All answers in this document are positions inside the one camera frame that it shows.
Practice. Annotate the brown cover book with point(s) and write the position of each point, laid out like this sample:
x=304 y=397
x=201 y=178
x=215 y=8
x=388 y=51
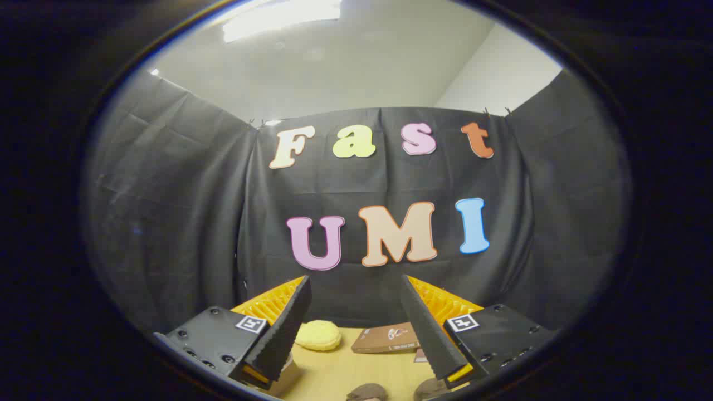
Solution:
x=384 y=338

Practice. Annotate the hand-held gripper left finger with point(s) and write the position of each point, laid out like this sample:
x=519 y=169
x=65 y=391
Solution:
x=281 y=334

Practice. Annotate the mauve cover book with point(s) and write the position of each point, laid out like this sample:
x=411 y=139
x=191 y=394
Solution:
x=421 y=356

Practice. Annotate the brown cardboard storage box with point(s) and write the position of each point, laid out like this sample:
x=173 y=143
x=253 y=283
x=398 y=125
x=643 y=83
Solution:
x=286 y=376

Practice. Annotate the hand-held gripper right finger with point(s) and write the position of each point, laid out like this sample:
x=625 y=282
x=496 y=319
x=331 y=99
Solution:
x=426 y=328

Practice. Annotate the brown fuzzy shoe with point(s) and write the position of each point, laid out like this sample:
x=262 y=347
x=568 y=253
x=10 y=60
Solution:
x=430 y=389
x=367 y=393

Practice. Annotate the yellow plush toy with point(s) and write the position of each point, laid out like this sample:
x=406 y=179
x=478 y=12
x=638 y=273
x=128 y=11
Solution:
x=318 y=335

